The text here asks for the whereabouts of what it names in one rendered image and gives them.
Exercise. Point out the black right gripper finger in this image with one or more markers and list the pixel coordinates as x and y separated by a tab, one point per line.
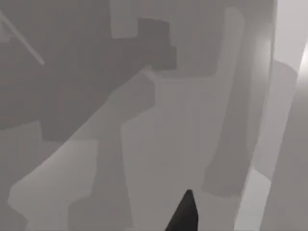
185	214

